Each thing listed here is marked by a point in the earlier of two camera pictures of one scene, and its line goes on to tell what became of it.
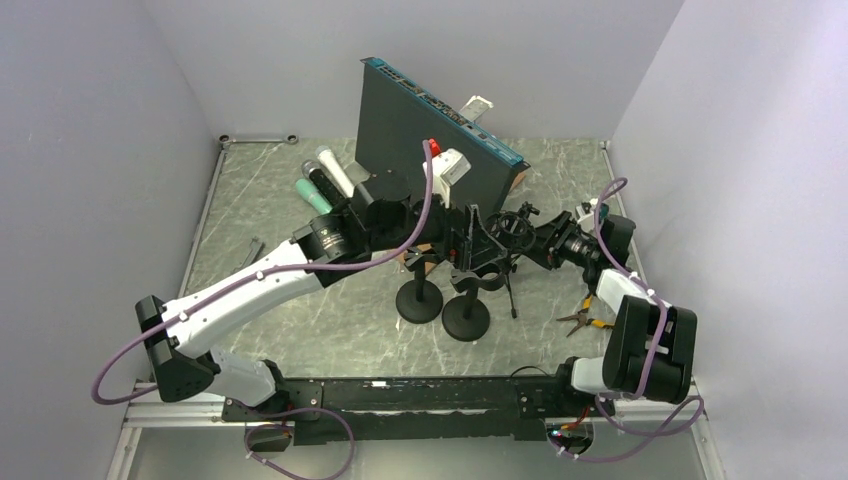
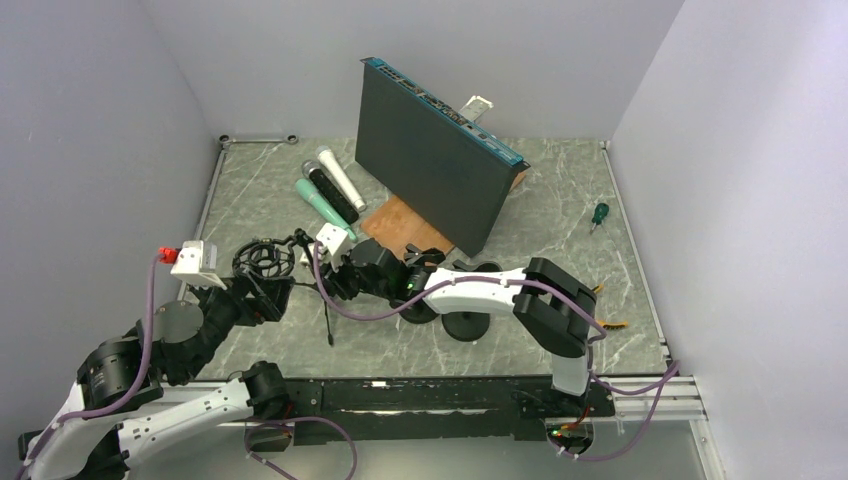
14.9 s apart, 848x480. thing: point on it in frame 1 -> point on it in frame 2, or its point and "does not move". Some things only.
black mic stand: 466,317 does not move
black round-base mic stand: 420,300 does not move
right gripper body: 552,259 -> 347,281
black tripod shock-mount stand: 515,234 -> 278,259
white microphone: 340,179 does not move
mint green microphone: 309,190 does not move
